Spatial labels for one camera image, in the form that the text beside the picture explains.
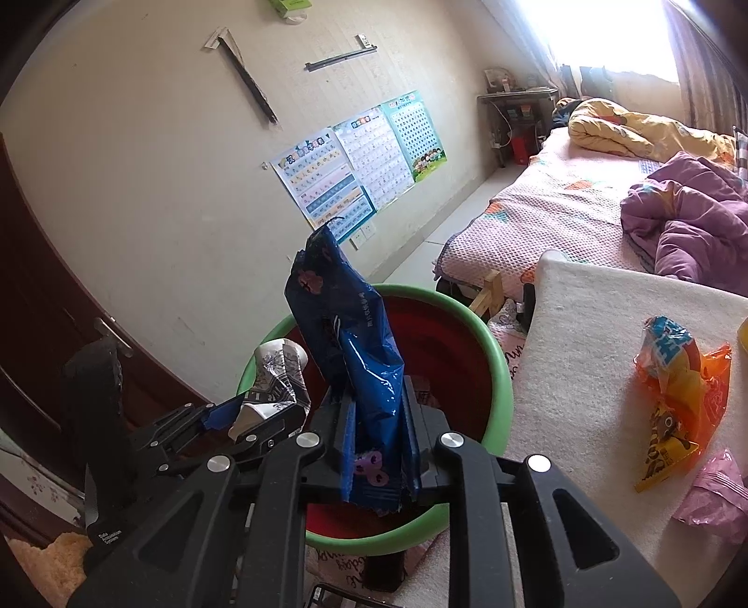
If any blue plastic snack bag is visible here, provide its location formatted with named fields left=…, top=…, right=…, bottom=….
left=284, top=225, right=421, bottom=514

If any silver wrapper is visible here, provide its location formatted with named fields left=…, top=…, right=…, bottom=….
left=228, top=338, right=310, bottom=441

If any orange snack bag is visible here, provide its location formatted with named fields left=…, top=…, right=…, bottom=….
left=634, top=315, right=733, bottom=493

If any pink snack bag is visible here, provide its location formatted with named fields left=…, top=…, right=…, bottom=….
left=672, top=449, right=747, bottom=545

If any red bin with green rim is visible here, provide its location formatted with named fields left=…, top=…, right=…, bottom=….
left=237, top=285, right=522, bottom=565

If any white fleece table cover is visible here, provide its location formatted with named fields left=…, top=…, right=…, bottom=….
left=504, top=253, right=747, bottom=607

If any dark wooden door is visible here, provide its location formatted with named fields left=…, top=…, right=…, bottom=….
left=0, top=131, right=212, bottom=545

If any pink checkered bed sheet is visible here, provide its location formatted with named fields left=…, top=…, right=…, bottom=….
left=432, top=125, right=665, bottom=303

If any purple quilt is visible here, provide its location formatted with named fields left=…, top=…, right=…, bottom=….
left=620, top=152, right=747, bottom=297

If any dark wooden side table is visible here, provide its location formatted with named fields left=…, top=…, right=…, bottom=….
left=478, top=86, right=559, bottom=168

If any yellow quilt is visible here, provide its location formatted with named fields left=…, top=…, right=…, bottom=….
left=568, top=98, right=735, bottom=166

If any brown window curtain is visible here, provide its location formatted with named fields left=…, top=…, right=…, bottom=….
left=664, top=1, right=747, bottom=136

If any blue-bordered pinyin wall poster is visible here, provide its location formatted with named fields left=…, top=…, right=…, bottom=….
left=270, top=128, right=375, bottom=243

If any white middle wall poster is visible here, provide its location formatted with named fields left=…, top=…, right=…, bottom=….
left=332, top=106, right=415, bottom=210

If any green-bordered number wall poster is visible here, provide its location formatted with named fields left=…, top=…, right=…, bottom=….
left=379, top=90, right=446, bottom=182

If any horizontal metal wall rail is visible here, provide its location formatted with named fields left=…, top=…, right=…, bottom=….
left=304, top=33, right=379, bottom=72

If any black wall bracket bar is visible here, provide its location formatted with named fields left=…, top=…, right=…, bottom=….
left=217, top=33, right=279, bottom=125

